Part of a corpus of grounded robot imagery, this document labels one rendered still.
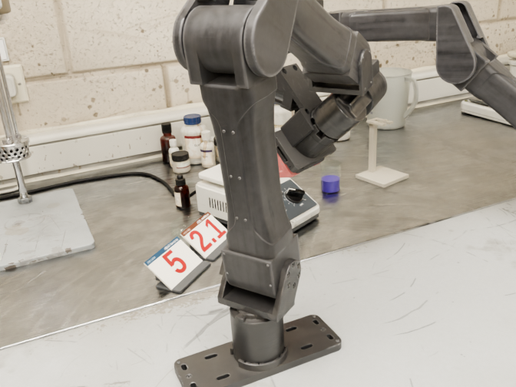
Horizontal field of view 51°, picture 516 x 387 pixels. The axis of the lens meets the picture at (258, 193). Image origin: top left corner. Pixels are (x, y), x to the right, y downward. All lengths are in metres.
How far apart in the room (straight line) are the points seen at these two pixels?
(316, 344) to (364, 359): 0.06
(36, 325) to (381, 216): 0.61
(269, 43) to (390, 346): 0.40
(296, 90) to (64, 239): 0.50
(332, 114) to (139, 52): 0.74
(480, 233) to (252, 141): 0.57
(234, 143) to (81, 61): 0.88
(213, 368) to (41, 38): 0.91
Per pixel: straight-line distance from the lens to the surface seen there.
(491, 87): 0.97
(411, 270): 0.87
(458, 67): 0.96
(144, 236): 1.01
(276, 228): 0.59
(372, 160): 1.21
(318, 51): 0.65
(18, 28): 1.36
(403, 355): 0.71
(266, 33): 0.50
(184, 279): 0.86
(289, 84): 0.80
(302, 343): 0.70
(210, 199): 1.02
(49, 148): 1.37
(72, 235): 1.05
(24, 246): 1.05
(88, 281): 0.91
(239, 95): 0.51
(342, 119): 0.75
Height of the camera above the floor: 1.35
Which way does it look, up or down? 23 degrees down
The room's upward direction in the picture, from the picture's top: 4 degrees counter-clockwise
